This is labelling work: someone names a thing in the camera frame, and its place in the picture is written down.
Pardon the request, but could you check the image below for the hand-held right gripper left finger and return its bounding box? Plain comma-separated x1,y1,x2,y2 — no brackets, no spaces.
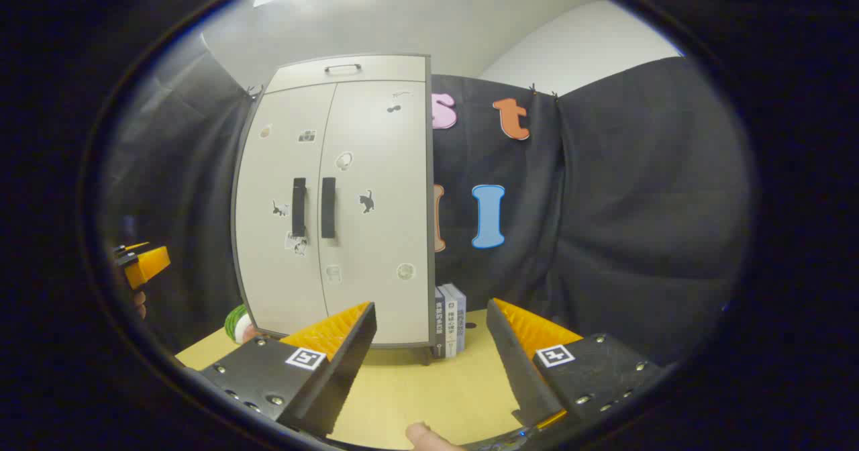
199,301,378,438

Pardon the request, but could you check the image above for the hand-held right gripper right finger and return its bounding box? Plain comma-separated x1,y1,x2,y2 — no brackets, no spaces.
486,297,665,430

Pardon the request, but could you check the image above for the white cabinet door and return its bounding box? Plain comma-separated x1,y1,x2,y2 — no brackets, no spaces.
317,79,431,346
233,83,337,339

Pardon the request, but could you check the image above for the white double-door shoe cabinet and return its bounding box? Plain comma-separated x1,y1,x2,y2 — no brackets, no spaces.
231,53,434,366

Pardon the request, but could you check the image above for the white cabinet drawer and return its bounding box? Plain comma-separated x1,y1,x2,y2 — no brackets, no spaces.
265,55,428,95

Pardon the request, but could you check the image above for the white book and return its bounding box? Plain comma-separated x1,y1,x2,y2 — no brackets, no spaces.
440,285,458,358

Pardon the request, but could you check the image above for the dark book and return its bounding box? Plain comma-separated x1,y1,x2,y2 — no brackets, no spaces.
435,287,446,359

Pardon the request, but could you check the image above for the green striped ball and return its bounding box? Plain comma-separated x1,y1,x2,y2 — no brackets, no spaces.
224,303,257,344

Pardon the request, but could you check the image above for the black backdrop cloth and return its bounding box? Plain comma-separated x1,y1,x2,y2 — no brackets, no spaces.
101,32,756,364

